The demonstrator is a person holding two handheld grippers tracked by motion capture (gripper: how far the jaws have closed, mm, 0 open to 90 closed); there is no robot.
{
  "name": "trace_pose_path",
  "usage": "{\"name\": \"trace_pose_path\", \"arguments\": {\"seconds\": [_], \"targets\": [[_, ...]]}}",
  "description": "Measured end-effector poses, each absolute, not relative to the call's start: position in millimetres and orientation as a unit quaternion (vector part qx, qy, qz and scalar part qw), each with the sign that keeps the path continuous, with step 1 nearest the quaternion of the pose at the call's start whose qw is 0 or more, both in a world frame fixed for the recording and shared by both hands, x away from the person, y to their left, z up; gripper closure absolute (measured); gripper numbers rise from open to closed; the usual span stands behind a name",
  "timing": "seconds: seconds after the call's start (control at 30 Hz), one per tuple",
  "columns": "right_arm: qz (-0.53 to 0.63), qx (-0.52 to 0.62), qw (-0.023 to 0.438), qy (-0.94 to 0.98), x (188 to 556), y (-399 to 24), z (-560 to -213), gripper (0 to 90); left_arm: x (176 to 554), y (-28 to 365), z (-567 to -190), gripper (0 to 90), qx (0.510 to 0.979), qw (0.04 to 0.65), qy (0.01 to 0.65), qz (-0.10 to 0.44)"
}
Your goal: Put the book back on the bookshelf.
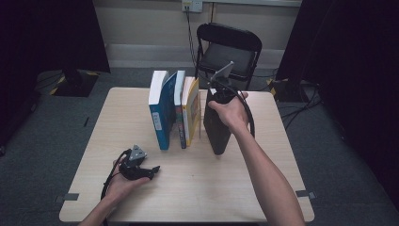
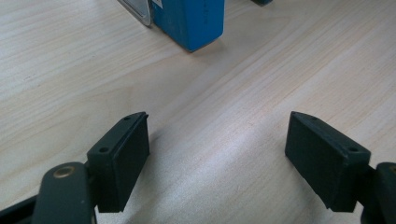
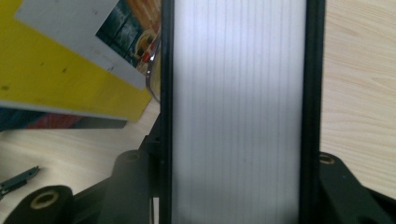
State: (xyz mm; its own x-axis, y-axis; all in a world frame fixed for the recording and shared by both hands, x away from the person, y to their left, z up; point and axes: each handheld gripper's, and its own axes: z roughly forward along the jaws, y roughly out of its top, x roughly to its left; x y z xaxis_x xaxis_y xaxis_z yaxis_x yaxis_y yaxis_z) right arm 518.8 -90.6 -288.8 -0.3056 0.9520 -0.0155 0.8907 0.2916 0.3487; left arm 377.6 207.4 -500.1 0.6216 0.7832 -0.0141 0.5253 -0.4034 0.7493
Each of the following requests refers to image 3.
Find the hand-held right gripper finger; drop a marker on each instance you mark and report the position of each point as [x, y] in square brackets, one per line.
[155, 146]

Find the red book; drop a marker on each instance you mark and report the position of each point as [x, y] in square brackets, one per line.
[46, 121]

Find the clear acrylic book rack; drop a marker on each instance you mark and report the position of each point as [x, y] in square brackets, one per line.
[150, 74]

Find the black book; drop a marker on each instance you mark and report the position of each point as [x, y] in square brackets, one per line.
[239, 112]

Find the yellow book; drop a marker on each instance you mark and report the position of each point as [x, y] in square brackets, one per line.
[56, 71]

